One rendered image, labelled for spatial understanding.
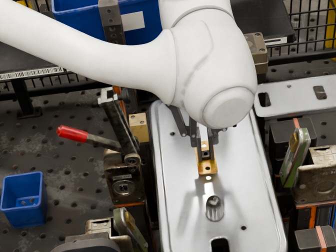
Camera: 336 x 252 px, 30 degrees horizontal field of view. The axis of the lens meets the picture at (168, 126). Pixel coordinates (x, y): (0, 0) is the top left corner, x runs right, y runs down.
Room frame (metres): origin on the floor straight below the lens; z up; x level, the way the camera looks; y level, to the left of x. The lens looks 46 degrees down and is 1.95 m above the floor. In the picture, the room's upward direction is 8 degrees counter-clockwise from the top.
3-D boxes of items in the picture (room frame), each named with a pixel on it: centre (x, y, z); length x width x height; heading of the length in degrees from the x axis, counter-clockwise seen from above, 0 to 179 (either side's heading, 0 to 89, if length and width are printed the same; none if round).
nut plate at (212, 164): (0.80, -0.06, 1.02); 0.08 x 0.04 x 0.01; 179
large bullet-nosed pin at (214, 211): (0.68, -0.06, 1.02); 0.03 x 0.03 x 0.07
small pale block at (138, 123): (0.88, 0.06, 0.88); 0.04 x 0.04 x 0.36; 89
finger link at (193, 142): (0.80, -0.04, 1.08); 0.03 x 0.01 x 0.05; 89
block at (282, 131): (0.87, -0.25, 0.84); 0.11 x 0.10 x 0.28; 89
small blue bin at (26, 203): (0.97, 0.37, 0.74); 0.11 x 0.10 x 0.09; 179
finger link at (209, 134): (0.80, -0.08, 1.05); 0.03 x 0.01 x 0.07; 179
